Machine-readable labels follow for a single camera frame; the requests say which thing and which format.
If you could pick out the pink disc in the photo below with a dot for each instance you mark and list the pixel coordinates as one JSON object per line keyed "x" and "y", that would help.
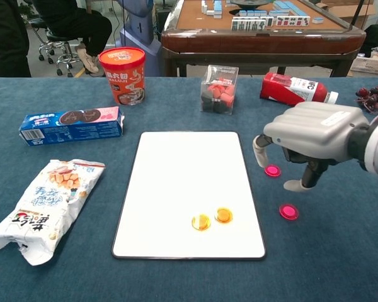
{"x": 288, "y": 211}
{"x": 273, "y": 171}

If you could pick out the single blue mahjong tile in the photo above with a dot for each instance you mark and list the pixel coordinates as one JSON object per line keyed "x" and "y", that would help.
{"x": 318, "y": 20}

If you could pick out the white snack bag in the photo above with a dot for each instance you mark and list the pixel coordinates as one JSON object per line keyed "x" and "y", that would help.
{"x": 44, "y": 207}

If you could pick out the stacked blue mahjong tiles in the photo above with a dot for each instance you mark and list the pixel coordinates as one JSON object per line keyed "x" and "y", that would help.
{"x": 285, "y": 5}
{"x": 211, "y": 7}

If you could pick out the face-up mahjong tile row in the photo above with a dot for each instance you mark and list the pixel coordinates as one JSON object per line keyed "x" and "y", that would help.
{"x": 248, "y": 24}
{"x": 288, "y": 21}

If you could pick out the white plastic crate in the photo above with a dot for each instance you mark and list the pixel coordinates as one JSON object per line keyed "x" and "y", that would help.
{"x": 370, "y": 66}

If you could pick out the brown mahjong table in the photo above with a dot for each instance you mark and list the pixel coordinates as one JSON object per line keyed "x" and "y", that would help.
{"x": 258, "y": 42}

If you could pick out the orange instant noodle cup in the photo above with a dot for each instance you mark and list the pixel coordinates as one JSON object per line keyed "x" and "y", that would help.
{"x": 123, "y": 75}

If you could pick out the white magnetic board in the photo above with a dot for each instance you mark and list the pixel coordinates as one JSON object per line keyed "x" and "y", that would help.
{"x": 176, "y": 182}

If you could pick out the clear box of sponges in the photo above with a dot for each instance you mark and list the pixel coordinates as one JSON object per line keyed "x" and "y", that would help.
{"x": 219, "y": 91}

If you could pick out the blue grey machine base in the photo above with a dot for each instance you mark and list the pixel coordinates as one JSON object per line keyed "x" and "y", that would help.
{"x": 138, "y": 31}

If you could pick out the red juice bottle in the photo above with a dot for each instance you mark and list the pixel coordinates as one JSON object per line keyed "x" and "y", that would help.
{"x": 283, "y": 88}

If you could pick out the blue table cloth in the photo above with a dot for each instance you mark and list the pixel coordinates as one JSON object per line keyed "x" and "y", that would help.
{"x": 334, "y": 251}

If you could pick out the dark red grape bunch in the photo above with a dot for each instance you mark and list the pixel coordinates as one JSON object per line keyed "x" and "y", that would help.
{"x": 373, "y": 100}

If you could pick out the blue cookie box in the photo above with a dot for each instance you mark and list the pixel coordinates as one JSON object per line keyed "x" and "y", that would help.
{"x": 72, "y": 127}

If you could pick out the blue-backed mahjong tile row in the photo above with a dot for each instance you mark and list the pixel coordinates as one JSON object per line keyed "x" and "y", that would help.
{"x": 261, "y": 13}

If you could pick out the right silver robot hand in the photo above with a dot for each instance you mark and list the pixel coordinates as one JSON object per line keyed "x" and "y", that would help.
{"x": 315, "y": 129}

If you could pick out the seated person in black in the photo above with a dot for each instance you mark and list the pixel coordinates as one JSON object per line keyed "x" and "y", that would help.
{"x": 82, "y": 25}

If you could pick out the chrome wheeled stool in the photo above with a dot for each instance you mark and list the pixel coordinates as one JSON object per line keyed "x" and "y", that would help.
{"x": 64, "y": 58}

